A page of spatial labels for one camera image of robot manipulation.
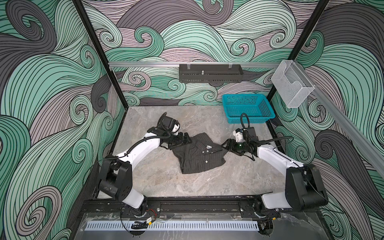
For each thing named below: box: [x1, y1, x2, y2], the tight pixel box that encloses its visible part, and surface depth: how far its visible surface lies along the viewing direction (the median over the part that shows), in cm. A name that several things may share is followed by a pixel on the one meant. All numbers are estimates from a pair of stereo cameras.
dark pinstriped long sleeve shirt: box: [172, 132, 228, 174], surface depth 89 cm
